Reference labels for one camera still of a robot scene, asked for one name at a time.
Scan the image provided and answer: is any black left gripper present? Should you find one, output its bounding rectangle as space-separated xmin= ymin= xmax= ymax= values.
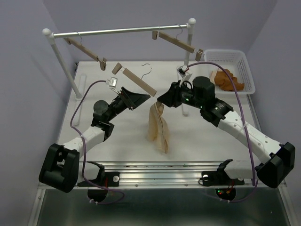
xmin=106 ymin=87 xmax=150 ymax=122

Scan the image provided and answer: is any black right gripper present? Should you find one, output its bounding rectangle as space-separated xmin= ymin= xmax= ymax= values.
xmin=157 ymin=80 xmax=205 ymax=109

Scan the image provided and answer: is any beige underwear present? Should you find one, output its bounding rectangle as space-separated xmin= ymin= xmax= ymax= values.
xmin=147 ymin=101 xmax=170 ymax=153

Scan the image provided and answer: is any wooden clip hanger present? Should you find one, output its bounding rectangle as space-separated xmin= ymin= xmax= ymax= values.
xmin=112 ymin=63 xmax=157 ymax=97
xmin=152 ymin=31 xmax=203 ymax=61
xmin=64 ymin=32 xmax=107 ymax=71

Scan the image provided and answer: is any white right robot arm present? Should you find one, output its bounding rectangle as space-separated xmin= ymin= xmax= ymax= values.
xmin=157 ymin=76 xmax=295 ymax=188

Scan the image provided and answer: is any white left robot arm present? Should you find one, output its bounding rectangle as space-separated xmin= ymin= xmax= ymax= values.
xmin=39 ymin=87 xmax=150 ymax=193

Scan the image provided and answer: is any brown underwear in basket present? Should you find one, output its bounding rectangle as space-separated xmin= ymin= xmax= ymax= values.
xmin=209 ymin=69 xmax=245 ymax=92

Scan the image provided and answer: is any white plastic basket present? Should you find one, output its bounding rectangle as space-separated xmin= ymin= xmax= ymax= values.
xmin=204 ymin=49 xmax=255 ymax=95

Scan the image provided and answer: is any white clothes rack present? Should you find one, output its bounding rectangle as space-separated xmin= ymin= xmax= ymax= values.
xmin=42 ymin=18 xmax=196 ymax=100

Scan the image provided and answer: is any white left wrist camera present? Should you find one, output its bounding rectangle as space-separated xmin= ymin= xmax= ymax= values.
xmin=106 ymin=77 xmax=118 ymax=89

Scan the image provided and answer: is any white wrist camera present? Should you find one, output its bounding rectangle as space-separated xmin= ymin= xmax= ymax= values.
xmin=177 ymin=65 xmax=192 ymax=86
xmin=106 ymin=77 xmax=118 ymax=89

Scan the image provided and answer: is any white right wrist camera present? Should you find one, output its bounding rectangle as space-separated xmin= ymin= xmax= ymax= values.
xmin=177 ymin=65 xmax=192 ymax=86

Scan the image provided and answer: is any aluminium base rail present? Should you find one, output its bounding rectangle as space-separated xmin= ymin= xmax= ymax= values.
xmin=75 ymin=161 xmax=287 ymax=189

